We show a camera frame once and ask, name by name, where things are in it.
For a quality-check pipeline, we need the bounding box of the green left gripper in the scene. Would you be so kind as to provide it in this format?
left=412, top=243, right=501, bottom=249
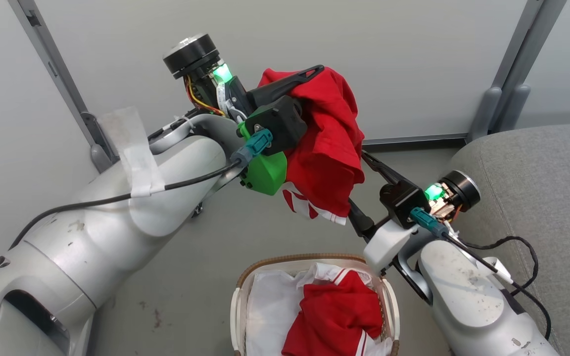
left=218, top=64, right=325, bottom=196

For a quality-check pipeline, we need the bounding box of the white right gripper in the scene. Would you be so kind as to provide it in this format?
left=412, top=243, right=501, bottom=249
left=347, top=151, right=418, bottom=274

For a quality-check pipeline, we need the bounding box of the red shirt with striped trim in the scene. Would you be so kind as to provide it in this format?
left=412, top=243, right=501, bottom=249
left=258, top=66, right=366, bottom=226

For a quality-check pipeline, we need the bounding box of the red garment with white collar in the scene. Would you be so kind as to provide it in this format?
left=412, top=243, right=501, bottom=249
left=281, top=262, right=385, bottom=356

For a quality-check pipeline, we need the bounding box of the white basket liner cloth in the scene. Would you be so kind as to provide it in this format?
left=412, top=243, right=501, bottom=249
left=244, top=261, right=395, bottom=356

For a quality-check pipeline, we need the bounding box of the white wicker-rimmed laundry basket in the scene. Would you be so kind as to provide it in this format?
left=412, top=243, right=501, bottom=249
left=230, top=254, right=401, bottom=356

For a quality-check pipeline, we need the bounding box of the grey upright partition foot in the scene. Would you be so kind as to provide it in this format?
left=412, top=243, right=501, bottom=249
left=467, top=87, right=504, bottom=143
left=499, top=84, right=532, bottom=131

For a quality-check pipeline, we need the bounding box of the white tape strip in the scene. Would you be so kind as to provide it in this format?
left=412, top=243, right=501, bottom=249
left=99, top=106, right=167, bottom=198

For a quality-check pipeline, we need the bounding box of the grey fabric sofa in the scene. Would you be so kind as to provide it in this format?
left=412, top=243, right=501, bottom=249
left=444, top=123, right=570, bottom=356

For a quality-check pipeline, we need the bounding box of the grey partition bottom rail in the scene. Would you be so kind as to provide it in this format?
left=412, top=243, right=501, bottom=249
left=362, top=132, right=470, bottom=147

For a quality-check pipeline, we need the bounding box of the black cable with teal plug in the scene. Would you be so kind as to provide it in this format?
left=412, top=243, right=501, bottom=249
left=410, top=207, right=553, bottom=342
left=9, top=128, right=274, bottom=250

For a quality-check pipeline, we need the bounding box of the thin black looped cable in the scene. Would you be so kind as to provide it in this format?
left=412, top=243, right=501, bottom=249
left=462, top=236, right=539, bottom=297

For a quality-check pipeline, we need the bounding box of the grey double partition post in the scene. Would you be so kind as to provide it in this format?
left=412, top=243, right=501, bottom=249
left=490, top=0, right=568, bottom=129

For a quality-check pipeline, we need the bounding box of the grey slanted partition post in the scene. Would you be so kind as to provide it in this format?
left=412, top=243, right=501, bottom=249
left=8, top=0, right=119, bottom=174

